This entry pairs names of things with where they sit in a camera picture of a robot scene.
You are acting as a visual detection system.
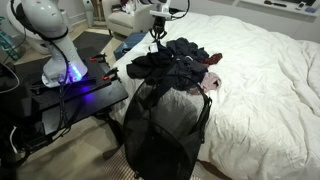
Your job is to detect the pink sock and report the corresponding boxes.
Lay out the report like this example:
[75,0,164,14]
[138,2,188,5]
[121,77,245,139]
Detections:
[199,71,223,94]

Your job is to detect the white duvet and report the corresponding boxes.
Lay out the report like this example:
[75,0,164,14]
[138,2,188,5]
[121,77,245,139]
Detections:
[109,11,320,180]

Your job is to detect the black garment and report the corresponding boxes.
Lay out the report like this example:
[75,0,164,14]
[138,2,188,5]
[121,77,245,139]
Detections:
[125,42,175,85]

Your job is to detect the blue sill object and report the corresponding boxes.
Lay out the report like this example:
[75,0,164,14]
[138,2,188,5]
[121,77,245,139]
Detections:
[304,5,318,15]

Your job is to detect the orange-handled black clamp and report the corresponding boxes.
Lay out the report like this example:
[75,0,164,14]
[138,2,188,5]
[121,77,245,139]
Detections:
[88,52,109,65]
[101,66,122,84]

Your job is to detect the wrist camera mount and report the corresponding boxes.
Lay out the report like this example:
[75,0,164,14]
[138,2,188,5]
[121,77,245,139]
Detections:
[148,8,172,19]

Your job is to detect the dark floor rug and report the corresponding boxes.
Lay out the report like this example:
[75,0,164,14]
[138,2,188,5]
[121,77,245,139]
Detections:
[72,30,115,62]

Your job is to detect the white tower fan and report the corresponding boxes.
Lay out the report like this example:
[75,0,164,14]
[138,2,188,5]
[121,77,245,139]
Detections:
[82,0,96,28]

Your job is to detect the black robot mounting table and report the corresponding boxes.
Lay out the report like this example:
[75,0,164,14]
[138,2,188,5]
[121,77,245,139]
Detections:
[13,46,130,136]

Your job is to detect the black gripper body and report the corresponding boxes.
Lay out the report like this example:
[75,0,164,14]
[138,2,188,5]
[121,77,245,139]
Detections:
[152,15,167,32]

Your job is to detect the beige armchair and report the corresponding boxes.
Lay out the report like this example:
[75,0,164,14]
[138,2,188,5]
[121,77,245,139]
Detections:
[101,0,158,38]

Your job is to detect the white window sill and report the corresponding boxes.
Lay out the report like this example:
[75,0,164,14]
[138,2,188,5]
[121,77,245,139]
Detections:
[233,0,320,18]

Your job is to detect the black cable bundle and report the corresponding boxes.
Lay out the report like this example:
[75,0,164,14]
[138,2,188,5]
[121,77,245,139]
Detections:
[49,43,81,138]

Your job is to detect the blue box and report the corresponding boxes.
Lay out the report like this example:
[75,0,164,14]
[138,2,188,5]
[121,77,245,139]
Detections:
[113,31,148,61]

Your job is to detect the black remote control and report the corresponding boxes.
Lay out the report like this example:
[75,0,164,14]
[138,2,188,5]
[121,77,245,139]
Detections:
[263,0,288,9]

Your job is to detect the black mesh laundry bag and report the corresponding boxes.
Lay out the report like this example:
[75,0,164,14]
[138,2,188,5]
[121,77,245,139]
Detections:
[122,74,214,180]

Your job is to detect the maroon sock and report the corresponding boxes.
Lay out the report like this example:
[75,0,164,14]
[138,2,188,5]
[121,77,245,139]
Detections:
[202,52,224,66]

